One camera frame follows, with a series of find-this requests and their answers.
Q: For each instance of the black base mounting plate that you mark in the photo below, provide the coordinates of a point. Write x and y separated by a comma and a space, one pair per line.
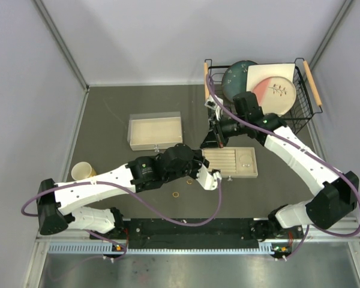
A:
219, 233

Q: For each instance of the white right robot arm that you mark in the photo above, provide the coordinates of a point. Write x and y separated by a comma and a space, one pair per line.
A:
335, 194

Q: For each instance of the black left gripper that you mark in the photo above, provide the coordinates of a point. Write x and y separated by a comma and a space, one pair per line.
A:
199, 160

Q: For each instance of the dark green round plate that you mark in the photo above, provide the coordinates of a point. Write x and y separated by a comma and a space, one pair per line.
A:
234, 79

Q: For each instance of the black wire dish rack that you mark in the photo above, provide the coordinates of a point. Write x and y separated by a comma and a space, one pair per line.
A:
303, 110

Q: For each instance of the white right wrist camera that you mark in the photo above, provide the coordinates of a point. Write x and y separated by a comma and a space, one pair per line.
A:
216, 109

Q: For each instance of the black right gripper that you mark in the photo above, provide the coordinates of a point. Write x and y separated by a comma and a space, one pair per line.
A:
212, 140

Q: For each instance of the pink and cream round plate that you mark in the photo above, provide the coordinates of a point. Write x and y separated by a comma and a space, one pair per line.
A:
275, 95

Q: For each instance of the aluminium frame rail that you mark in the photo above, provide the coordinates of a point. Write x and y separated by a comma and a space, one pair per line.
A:
345, 226

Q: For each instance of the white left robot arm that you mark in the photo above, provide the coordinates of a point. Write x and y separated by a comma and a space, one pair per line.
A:
66, 206

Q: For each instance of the blue slotted cable duct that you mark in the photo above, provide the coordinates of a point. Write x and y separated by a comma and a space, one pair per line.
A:
109, 249

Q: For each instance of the wooden rack handle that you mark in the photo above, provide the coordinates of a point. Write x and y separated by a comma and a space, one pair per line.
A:
312, 83
206, 73

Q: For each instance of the beige velvet jewelry tray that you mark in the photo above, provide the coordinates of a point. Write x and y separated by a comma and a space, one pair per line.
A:
237, 162

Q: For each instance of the clear lidded beige box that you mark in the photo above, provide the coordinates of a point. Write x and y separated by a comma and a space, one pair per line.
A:
145, 130

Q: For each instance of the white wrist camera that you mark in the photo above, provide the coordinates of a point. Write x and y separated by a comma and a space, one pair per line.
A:
208, 180
216, 109

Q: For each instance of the left wooden rack handle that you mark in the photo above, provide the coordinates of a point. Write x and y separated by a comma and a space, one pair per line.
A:
206, 73

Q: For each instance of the yellow mug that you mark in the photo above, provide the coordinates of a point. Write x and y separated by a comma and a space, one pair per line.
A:
82, 170

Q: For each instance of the white square plate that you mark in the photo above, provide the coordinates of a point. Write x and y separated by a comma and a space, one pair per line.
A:
259, 72

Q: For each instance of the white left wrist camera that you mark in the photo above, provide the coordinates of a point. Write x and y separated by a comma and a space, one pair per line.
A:
208, 180

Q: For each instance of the right wooden rack handle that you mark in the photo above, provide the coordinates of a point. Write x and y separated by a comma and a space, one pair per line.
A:
312, 83

